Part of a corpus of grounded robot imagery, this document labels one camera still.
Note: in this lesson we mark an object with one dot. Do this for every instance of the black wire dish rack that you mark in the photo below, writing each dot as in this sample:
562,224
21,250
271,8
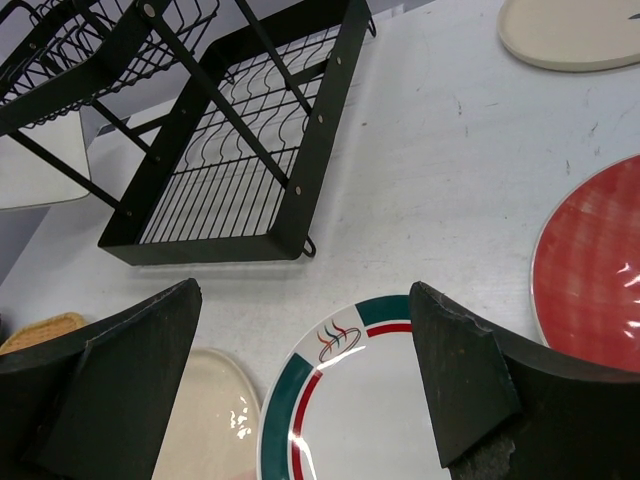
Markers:
204,153

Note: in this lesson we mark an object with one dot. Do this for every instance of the white plate green red rim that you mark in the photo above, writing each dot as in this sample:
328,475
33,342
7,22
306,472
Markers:
348,402

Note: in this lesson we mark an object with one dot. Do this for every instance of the white rectangular plate black rim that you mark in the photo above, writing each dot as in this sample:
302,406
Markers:
28,181

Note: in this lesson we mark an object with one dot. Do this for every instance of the woven bamboo square tray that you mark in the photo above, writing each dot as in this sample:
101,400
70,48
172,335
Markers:
43,331

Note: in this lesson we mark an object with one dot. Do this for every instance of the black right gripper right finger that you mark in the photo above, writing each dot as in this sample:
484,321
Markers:
505,407

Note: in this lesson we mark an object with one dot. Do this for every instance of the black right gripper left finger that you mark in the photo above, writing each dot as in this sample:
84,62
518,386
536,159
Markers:
95,403

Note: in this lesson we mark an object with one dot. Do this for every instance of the cream pink floral plate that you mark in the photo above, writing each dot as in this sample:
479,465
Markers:
213,427

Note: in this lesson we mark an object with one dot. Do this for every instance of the cream plate blue top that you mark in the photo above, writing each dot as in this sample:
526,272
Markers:
571,36

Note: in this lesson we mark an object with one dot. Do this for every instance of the red plate blue flower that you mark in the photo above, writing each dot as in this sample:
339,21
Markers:
584,275

